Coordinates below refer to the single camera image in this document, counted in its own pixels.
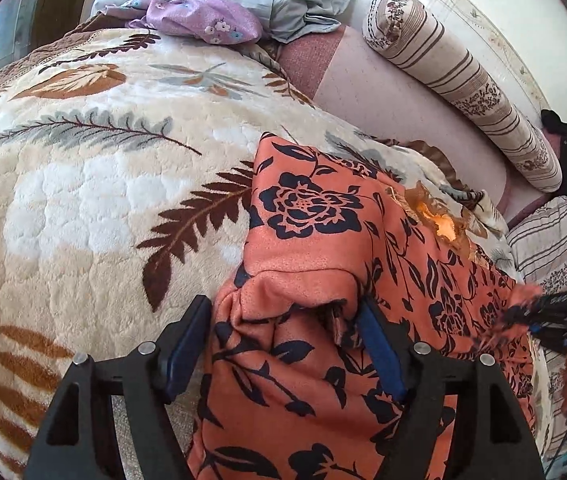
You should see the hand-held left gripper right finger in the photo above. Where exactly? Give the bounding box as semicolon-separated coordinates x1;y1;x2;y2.
358;295;548;480

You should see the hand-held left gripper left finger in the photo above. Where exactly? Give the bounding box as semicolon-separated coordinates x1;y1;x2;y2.
22;295;213;480

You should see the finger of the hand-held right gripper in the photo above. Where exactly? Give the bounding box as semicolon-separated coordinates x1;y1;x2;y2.
506;290;567;348

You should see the orange black floral garment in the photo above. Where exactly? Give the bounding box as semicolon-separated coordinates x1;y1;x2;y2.
186;132;539;480

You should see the striped floral flat pillow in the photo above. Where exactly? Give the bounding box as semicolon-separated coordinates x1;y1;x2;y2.
506;195;567;286

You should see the cream leaf print blanket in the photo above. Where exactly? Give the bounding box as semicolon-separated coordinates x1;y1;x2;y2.
0;27;519;480

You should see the striped floral bolster pillow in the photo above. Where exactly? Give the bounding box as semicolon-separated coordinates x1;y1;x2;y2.
362;0;563;193

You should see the pink bed sheet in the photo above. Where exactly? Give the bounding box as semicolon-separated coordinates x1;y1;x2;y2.
278;25;554;221

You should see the purple floral cloth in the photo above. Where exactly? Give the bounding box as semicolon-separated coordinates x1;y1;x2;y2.
106;0;264;45

